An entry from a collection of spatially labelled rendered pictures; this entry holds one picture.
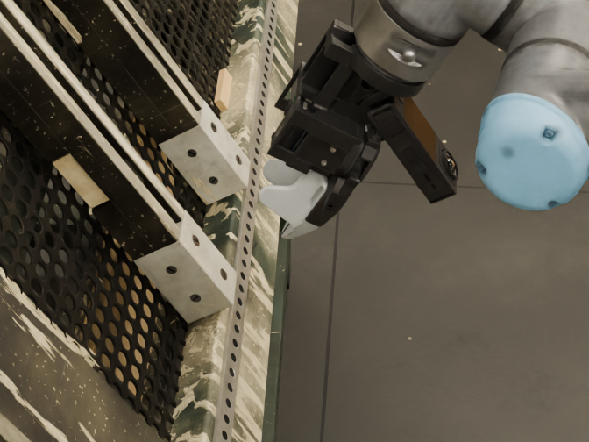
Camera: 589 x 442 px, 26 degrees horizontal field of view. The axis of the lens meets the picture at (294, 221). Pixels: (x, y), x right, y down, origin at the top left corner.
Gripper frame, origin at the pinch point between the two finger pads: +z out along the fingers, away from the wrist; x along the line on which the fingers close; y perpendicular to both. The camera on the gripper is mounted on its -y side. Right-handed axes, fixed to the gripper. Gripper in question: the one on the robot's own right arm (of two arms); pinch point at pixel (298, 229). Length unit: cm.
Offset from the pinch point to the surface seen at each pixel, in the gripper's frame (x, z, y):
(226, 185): -54, 41, -5
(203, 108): -58, 34, 2
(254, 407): -22, 47, -16
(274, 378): -86, 106, -43
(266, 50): -96, 44, -9
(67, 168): -29.9, 29.7, 17.8
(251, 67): -88, 43, -6
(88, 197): -30.0, 32.6, 14.0
